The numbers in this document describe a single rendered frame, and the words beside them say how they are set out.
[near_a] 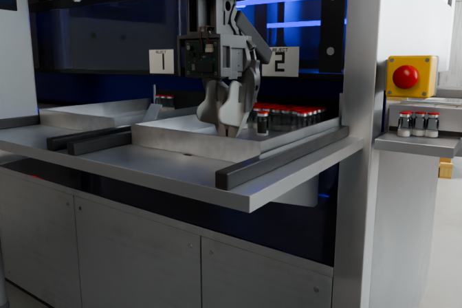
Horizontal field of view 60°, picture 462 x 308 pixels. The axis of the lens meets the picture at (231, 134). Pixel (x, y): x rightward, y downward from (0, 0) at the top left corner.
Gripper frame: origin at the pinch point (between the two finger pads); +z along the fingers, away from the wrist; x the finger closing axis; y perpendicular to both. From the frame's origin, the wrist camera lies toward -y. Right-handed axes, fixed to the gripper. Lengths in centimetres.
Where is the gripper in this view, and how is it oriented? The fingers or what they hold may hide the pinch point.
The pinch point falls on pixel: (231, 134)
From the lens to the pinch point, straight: 57.8
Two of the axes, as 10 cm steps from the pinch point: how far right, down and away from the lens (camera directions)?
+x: 8.2, 1.1, -5.6
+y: -5.7, 1.5, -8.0
